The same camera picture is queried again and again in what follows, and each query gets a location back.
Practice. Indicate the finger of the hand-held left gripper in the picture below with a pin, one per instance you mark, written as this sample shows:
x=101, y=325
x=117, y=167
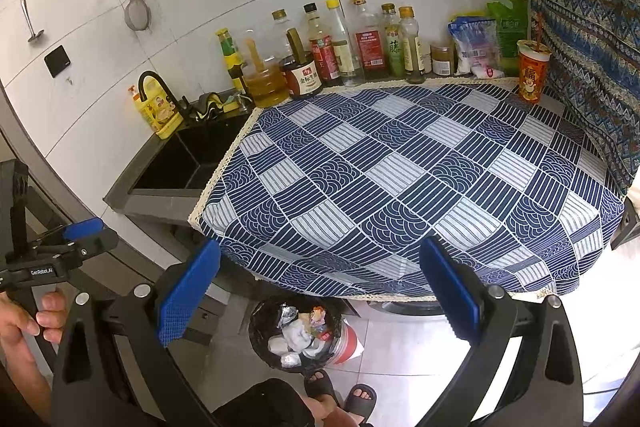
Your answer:
x=90, y=249
x=82, y=228

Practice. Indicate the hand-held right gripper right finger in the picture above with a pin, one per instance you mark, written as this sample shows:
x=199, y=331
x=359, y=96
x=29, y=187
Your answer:
x=447, y=292

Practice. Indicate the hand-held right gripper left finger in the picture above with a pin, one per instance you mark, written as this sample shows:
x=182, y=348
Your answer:
x=190, y=292

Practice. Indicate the black bagged waste bin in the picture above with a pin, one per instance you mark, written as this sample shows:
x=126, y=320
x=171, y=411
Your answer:
x=260, y=332

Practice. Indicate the silver foil bag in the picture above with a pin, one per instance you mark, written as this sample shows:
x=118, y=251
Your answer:
x=289, y=314

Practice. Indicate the red white snack wrapper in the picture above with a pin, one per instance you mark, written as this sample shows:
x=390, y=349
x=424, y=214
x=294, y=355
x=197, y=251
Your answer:
x=320, y=322

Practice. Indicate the person's left hand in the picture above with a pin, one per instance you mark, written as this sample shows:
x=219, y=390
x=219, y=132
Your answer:
x=15, y=332

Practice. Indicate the grey kitchen cabinet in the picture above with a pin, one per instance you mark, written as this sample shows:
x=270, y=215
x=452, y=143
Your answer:
x=150, y=237

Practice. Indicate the red white plastic bucket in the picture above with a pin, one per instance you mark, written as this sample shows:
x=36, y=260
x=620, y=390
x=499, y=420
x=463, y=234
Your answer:
x=350, y=347

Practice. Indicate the black kitchen sink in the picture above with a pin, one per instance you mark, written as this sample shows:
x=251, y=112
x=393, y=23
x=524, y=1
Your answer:
x=175, y=162

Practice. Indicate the blue patterned tablecloth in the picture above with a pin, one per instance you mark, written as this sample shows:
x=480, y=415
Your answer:
x=400, y=187

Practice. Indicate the person's black shorts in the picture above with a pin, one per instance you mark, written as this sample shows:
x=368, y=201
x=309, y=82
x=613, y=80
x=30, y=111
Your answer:
x=260, y=407

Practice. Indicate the yellow dish soap bottle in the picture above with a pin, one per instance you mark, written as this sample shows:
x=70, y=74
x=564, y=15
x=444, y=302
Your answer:
x=157, y=114

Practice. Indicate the black sandal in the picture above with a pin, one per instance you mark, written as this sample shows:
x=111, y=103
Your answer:
x=320, y=384
x=360, y=399

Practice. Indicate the person's leg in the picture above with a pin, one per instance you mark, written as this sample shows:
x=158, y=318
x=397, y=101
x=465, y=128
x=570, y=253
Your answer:
x=356, y=419

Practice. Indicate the black faucet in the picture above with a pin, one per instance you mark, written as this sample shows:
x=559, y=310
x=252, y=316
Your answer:
x=150, y=76

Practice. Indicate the person's feet in sandals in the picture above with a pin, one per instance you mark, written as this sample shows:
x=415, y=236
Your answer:
x=325, y=413

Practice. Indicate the black yellow cloth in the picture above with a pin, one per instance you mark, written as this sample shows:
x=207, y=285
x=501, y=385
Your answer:
x=207, y=104

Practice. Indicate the metal ladle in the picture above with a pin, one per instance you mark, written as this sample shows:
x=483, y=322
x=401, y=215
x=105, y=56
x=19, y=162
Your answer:
x=32, y=32

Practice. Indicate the yellow green sponge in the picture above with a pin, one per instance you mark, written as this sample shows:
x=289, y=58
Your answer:
x=230, y=103

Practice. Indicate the clear cooking oil jug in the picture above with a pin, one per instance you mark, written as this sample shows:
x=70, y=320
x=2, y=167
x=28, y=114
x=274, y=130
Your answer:
x=265, y=89

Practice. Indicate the small white packet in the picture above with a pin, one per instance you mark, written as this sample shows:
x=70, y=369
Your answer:
x=487, y=72

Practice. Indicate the green bottle yellow cap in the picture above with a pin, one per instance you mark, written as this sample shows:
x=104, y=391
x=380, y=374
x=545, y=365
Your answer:
x=230, y=57

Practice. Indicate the small glass jar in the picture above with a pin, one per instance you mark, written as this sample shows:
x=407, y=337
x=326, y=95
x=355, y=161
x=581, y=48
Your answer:
x=442, y=62

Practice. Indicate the red paper cup with straw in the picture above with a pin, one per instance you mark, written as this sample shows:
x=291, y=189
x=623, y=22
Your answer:
x=532, y=77

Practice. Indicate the dark soy sauce jug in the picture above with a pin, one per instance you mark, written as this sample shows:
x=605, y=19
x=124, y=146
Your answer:
x=302, y=79

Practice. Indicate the slim gold cap oil bottle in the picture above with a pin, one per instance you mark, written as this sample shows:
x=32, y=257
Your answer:
x=412, y=52

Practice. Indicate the green label bottle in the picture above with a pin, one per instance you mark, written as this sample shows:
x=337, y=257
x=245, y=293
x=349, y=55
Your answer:
x=395, y=49

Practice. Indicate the clear bottle yellow cap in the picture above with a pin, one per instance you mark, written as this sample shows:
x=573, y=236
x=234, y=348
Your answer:
x=347, y=57

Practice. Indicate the gold cap red label bottle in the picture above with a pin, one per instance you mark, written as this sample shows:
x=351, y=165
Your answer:
x=370, y=47

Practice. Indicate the black cap sauce bottle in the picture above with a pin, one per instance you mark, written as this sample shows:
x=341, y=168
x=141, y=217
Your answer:
x=322, y=54

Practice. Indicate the small black wall panel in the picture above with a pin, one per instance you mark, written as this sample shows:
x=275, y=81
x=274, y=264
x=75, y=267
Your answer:
x=56, y=62

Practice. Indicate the blue patterned wall cloth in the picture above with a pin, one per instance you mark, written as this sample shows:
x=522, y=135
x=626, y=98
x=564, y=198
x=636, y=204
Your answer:
x=585, y=32

